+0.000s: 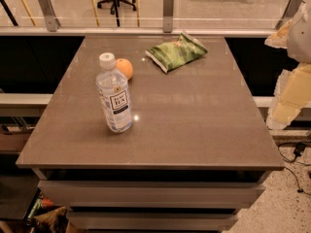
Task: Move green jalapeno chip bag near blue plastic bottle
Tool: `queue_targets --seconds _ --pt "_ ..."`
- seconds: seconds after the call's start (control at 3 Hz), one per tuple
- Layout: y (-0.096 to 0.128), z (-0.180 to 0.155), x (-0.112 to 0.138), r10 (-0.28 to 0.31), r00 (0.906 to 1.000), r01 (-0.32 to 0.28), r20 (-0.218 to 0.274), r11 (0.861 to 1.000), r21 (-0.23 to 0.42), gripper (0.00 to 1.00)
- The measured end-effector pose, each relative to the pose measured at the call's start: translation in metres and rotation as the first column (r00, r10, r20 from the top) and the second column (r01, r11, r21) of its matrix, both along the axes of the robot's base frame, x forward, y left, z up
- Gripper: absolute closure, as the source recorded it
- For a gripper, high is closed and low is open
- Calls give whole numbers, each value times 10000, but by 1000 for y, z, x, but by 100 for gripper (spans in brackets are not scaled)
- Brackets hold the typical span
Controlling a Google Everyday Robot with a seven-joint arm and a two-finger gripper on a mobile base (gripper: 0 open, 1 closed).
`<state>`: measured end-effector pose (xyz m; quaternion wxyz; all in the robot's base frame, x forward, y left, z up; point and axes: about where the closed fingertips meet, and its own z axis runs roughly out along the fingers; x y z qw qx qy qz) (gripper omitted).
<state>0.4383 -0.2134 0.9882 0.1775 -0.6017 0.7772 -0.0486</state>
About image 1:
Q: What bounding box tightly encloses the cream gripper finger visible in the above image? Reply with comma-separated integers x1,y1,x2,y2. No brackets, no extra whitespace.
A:
266,63,311,130
264,19,293,49

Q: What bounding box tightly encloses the green jalapeno chip bag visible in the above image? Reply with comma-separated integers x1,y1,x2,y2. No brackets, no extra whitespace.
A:
145,31,208,74

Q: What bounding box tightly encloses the clear plastic tea bottle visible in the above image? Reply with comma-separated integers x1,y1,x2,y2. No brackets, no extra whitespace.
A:
95,52,132,133

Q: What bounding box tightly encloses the brown paper bag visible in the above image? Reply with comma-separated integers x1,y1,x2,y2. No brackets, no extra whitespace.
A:
31,207,68,233

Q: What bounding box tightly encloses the orange fruit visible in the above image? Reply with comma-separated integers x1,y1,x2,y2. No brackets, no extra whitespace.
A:
116,58,133,80

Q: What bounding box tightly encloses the grey drawer cabinet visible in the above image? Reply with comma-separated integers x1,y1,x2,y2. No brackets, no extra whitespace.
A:
38,181,264,232

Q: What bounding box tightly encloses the metal railing post right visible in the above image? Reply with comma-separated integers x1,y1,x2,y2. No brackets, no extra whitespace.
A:
275,0,303,29

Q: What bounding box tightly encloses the metal railing post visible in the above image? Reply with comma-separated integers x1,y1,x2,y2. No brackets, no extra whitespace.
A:
163,0,174,33
275,0,303,29
38,0,60,32

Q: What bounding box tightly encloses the black cable with adapter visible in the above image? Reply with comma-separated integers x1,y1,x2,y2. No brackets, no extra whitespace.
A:
277,141,311,196

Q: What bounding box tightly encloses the metal railing post middle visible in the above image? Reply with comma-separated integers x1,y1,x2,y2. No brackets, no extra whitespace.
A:
163,0,174,33

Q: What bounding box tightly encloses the metal railing post left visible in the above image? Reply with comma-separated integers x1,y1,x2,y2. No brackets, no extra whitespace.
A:
38,0,60,32

